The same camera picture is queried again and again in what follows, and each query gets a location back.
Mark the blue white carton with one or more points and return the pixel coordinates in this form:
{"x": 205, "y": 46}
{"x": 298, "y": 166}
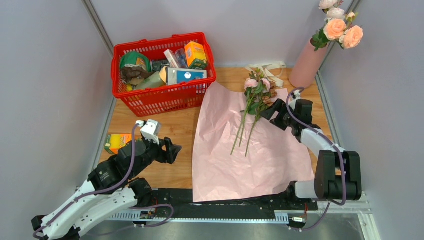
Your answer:
{"x": 176, "y": 76}

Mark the pink cylindrical vase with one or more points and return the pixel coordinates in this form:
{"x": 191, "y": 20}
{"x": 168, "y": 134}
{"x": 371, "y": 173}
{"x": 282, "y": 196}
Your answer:
{"x": 307, "y": 65}

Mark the green bottle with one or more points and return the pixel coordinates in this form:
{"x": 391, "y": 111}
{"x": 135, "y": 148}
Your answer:
{"x": 153, "y": 81}

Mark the pink flower stem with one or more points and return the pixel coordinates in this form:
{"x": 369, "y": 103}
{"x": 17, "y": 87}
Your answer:
{"x": 332, "y": 10}

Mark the pink white small box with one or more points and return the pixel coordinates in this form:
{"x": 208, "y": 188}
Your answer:
{"x": 172, "y": 59}

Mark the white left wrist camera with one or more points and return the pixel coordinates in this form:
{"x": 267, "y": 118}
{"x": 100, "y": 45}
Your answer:
{"x": 149, "y": 130}

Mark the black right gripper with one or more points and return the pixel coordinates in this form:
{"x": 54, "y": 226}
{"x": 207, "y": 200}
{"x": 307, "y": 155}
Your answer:
{"x": 279, "y": 106}

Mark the orange juice box on table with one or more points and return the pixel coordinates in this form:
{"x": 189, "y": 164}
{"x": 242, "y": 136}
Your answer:
{"x": 114, "y": 142}

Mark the brown snack bag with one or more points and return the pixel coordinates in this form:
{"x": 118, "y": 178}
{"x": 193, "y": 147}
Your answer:
{"x": 134, "y": 74}

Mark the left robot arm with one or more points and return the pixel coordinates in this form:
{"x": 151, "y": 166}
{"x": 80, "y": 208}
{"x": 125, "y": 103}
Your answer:
{"x": 110, "y": 188}

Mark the orange box in basket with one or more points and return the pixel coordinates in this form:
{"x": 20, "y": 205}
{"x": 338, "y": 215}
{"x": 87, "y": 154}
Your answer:
{"x": 195, "y": 56}

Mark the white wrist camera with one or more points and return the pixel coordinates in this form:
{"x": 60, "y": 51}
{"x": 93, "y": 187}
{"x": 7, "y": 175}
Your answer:
{"x": 149, "y": 130}
{"x": 295, "y": 95}

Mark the peach rose flower stem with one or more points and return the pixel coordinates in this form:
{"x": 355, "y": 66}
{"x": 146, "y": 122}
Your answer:
{"x": 343, "y": 31}

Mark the green snack bag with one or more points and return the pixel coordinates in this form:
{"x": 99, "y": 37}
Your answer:
{"x": 135, "y": 59}

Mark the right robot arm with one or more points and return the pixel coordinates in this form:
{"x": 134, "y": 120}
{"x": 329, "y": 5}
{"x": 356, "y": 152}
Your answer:
{"x": 338, "y": 171}

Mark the cream ribbon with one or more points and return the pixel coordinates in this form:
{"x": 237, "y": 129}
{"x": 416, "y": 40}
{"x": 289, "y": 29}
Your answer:
{"x": 272, "y": 70}

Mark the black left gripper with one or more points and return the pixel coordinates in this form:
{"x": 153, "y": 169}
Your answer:
{"x": 170, "y": 155}

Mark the clear plastic package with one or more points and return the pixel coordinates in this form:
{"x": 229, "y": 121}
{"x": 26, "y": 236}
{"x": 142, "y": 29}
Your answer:
{"x": 181, "y": 58}

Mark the red plastic shopping basket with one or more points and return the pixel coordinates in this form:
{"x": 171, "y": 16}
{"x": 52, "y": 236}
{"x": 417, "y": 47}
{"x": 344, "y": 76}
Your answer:
{"x": 152, "y": 101}

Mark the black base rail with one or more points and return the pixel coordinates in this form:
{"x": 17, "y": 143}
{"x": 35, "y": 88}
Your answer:
{"x": 269, "y": 209}

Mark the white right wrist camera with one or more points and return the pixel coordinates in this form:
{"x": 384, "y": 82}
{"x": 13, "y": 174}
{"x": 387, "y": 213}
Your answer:
{"x": 295, "y": 95}

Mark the pink wrapping paper sheet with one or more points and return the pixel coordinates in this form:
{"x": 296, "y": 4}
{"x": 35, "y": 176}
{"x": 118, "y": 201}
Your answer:
{"x": 230, "y": 164}

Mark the dark patterned packet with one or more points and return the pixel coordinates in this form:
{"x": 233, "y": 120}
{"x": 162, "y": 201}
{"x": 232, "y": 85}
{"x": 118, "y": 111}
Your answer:
{"x": 157, "y": 65}

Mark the purple flower bouquet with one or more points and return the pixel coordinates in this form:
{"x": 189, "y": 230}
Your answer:
{"x": 259, "y": 92}

